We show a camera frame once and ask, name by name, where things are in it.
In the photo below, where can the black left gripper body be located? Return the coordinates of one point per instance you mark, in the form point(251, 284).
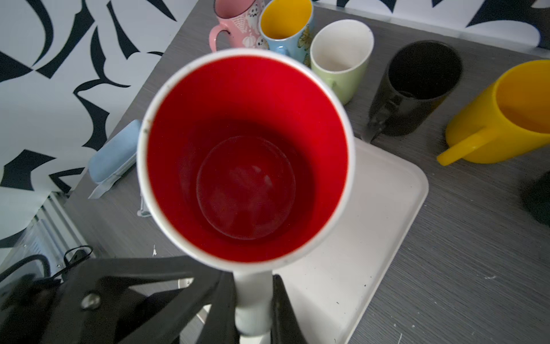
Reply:
point(108, 301)

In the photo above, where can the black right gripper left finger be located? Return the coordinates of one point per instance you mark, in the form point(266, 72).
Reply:
point(220, 322)

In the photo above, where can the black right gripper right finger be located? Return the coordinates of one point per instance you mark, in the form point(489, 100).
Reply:
point(285, 328)

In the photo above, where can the white cream mug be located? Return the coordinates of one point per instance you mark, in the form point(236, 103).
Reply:
point(246, 160)

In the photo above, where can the dark green mug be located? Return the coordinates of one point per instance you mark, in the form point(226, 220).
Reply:
point(535, 198)

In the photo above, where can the light green mug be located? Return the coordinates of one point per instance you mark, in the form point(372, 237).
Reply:
point(340, 54)

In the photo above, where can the black mug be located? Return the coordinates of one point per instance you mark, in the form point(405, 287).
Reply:
point(416, 81)

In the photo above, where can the blue butterfly mug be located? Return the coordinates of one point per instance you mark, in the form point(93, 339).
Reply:
point(287, 26)

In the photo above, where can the pink ghost pattern mug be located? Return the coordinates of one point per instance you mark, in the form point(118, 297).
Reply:
point(240, 20)

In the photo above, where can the yellow mug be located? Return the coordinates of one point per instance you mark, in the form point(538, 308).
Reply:
point(508, 119)

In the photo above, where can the beige plastic tray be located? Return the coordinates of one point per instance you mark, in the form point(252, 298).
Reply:
point(331, 283)

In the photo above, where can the left grey docking plate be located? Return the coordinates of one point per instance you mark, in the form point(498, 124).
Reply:
point(144, 211)

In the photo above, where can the blue grey oblong case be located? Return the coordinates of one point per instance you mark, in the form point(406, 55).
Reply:
point(117, 156)

